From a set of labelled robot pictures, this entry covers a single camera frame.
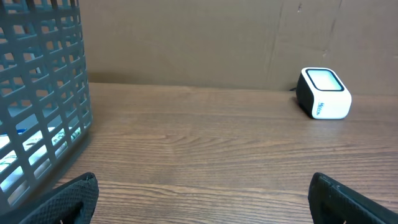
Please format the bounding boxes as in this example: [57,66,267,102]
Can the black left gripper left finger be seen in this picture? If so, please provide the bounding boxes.
[1,172,99,224]

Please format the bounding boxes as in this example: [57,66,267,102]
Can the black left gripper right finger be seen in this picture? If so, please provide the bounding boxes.
[308,172,397,223]

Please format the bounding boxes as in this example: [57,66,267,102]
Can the white barcode scanner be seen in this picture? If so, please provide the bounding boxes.
[295,67,352,119]

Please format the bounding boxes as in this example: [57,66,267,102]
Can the grey plastic mesh basket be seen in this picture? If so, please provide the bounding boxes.
[1,0,93,213]

